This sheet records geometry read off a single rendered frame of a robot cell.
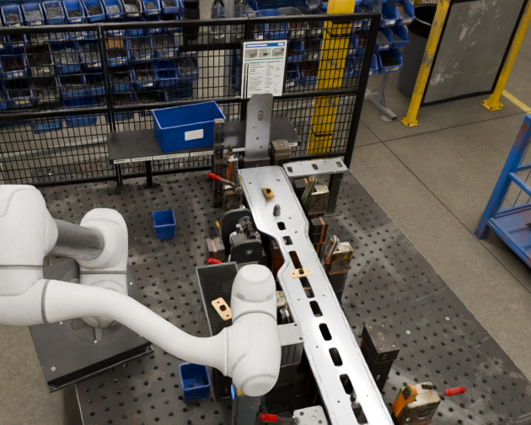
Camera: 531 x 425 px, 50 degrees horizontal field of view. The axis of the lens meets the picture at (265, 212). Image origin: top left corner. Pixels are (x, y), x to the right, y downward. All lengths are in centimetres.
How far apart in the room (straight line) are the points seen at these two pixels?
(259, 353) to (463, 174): 359
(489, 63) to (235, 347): 442
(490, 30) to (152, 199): 327
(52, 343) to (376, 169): 295
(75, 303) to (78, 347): 82
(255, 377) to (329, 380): 69
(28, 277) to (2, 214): 15
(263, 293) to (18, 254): 55
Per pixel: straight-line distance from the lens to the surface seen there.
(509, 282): 387
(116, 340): 218
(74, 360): 217
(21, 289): 137
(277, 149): 262
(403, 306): 252
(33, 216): 139
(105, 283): 191
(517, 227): 402
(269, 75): 276
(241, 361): 121
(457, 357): 243
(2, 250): 138
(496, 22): 514
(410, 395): 179
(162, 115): 270
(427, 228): 401
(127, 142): 270
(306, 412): 173
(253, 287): 127
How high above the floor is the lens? 256
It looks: 41 degrees down
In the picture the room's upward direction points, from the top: 5 degrees clockwise
